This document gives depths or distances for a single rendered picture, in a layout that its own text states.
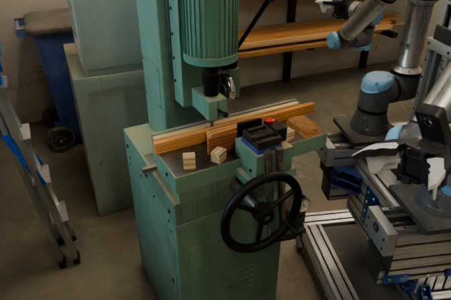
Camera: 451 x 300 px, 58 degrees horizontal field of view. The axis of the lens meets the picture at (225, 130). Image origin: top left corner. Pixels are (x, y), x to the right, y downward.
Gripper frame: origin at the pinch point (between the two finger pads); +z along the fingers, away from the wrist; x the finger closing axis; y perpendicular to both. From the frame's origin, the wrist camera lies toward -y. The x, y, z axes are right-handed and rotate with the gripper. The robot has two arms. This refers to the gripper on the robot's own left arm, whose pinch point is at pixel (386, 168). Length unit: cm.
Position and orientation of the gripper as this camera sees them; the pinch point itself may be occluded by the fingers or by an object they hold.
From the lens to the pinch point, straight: 75.1
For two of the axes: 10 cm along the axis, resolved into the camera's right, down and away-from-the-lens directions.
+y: 0.8, 9.2, 3.8
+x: -5.5, -2.8, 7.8
